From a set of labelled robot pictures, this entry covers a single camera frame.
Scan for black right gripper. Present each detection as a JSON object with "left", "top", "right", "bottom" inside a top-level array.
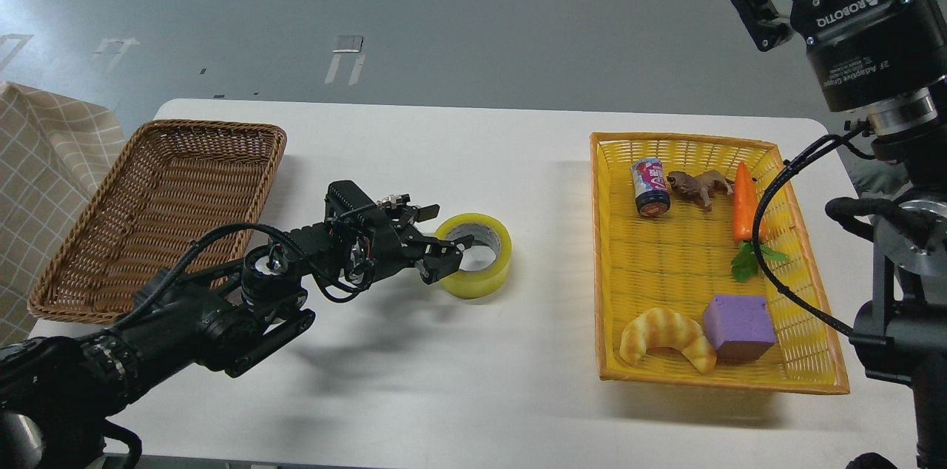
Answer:
[{"left": 730, "top": 0, "right": 946, "bottom": 112}]

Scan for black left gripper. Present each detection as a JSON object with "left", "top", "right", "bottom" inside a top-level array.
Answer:
[{"left": 348, "top": 194, "right": 474, "bottom": 288}]

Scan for yellow tape roll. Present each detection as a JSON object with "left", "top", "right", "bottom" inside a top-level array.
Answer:
[{"left": 435, "top": 213, "right": 512, "bottom": 300}]

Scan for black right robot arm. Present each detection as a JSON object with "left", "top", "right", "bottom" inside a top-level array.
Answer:
[{"left": 730, "top": 0, "right": 946, "bottom": 468}]

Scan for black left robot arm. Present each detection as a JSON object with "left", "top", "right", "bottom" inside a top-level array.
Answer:
[{"left": 1, "top": 180, "right": 476, "bottom": 468}]

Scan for brown toy animal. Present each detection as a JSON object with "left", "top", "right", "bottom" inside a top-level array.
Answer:
[{"left": 666, "top": 169, "right": 735, "bottom": 212}]

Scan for small drink can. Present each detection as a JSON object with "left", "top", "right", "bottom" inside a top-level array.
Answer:
[{"left": 630, "top": 158, "right": 672, "bottom": 218}]

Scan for toy croissant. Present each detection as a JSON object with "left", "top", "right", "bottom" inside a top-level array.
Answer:
[{"left": 619, "top": 307, "right": 717, "bottom": 374}]

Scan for yellow plastic basket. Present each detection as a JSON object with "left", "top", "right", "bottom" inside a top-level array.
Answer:
[{"left": 590, "top": 132, "right": 850, "bottom": 395}]

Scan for brown wicker basket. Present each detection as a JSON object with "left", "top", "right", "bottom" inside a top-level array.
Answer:
[{"left": 27, "top": 119, "right": 288, "bottom": 325}]

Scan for orange toy carrot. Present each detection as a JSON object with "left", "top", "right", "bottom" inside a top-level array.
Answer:
[{"left": 730, "top": 161, "right": 760, "bottom": 283}]

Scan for purple foam block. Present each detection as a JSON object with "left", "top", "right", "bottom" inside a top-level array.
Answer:
[{"left": 703, "top": 294, "right": 777, "bottom": 362}]

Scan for beige checkered cloth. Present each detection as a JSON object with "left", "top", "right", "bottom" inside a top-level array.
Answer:
[{"left": 1, "top": 81, "right": 125, "bottom": 345}]

